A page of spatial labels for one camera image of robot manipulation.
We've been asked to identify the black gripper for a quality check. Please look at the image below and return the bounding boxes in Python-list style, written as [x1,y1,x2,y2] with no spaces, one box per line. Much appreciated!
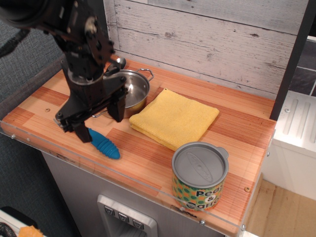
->
[55,71,127,143]

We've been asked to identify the blue handled fork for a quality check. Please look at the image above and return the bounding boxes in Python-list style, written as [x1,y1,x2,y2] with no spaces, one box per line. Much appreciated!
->
[63,128,120,159]

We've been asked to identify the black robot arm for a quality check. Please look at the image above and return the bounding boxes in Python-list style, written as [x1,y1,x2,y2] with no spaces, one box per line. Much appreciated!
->
[0,0,127,143]

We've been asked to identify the yellow folded cloth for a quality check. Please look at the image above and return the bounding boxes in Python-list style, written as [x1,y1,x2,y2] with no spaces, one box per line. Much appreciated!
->
[129,88,219,151]

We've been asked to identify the stainless steel pot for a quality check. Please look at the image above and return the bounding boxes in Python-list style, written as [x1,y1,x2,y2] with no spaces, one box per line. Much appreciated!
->
[103,68,155,119]

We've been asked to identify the grey dispenser panel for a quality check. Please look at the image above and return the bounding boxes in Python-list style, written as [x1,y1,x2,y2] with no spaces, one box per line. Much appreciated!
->
[97,195,158,237]

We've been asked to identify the peas and carrots can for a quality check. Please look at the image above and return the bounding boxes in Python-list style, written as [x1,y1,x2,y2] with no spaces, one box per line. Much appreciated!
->
[172,142,229,211]

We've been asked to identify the orange black object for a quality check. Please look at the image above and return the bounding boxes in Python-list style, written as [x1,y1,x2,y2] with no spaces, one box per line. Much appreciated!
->
[0,206,45,237]

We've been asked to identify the white toy sink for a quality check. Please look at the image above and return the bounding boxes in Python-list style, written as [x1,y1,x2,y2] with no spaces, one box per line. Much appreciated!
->
[261,91,316,199]

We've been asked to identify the red handled spoon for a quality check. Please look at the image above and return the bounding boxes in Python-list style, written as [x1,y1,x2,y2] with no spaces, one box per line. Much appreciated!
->
[106,57,126,72]

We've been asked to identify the dark right post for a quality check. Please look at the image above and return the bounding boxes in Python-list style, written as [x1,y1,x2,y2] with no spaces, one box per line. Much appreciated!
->
[270,0,316,121]

